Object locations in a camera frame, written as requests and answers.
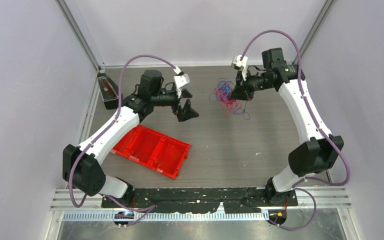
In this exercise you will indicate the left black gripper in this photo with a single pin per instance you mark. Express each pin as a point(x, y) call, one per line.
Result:
point(187, 112)

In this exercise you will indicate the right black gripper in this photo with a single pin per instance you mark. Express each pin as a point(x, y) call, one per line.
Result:
point(242, 93)

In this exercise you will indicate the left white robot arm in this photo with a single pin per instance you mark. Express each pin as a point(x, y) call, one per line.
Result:
point(81, 164)

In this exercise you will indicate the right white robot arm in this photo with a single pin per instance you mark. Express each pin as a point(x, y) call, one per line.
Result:
point(317, 150)

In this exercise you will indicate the red three-compartment bin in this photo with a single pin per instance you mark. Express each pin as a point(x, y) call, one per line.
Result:
point(153, 150)

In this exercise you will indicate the black wedge stand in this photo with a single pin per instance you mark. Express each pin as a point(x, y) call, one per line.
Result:
point(109, 91)

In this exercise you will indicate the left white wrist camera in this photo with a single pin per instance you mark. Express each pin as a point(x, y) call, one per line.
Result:
point(181, 80)

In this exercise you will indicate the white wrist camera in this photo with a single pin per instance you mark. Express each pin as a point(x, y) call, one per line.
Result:
point(240, 63)
point(181, 80)

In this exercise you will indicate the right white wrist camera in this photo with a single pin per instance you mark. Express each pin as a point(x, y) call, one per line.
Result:
point(240, 63)

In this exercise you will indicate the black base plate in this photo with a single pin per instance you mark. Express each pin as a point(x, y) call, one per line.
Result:
point(201, 200)

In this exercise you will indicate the slotted cable duct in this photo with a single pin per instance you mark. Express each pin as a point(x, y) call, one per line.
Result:
point(128, 216)

